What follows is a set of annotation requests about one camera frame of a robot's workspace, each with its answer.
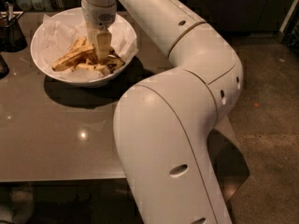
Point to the white shoe under table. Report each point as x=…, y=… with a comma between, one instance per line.
x=21, y=206

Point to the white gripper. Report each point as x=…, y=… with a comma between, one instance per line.
x=97, y=16

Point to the white ceramic bowl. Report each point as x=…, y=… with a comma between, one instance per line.
x=37, y=53

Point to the dark round object left edge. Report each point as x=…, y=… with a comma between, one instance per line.
x=4, y=70

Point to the black mesh pen holder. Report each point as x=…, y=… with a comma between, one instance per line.
x=12, y=38

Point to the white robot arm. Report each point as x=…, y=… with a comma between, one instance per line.
x=161, y=124

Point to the large spotted yellow banana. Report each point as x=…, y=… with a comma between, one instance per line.
x=75, y=56

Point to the yellow banana right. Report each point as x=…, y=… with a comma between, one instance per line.
x=114, y=62

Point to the yellow banana middle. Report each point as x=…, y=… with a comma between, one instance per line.
x=94, y=67

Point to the white paper liner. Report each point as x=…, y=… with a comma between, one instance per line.
x=56, y=31

